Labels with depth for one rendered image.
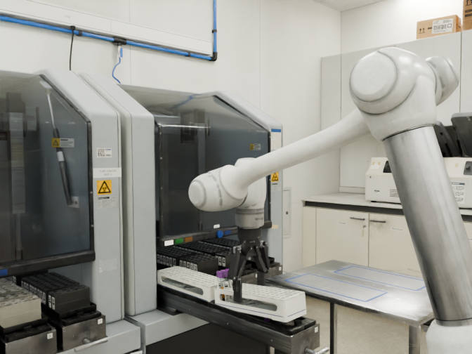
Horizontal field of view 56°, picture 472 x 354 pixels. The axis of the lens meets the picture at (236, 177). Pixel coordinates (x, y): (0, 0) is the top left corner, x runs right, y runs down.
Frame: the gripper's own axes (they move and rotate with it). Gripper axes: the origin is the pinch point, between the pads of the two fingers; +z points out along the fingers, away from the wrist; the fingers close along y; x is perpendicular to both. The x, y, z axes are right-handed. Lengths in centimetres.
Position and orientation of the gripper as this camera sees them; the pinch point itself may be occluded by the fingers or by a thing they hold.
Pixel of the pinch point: (249, 291)
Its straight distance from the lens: 144.6
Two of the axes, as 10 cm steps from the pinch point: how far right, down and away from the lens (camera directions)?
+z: 0.1, 10.0, 0.5
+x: -7.1, -0.3, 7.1
